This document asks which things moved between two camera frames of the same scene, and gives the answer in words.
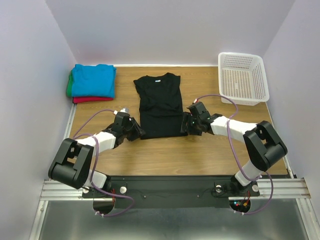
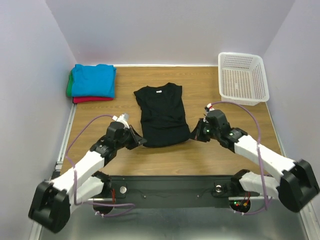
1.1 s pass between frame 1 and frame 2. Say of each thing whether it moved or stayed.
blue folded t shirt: stayed
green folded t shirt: stayed
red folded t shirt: stayed
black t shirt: moved
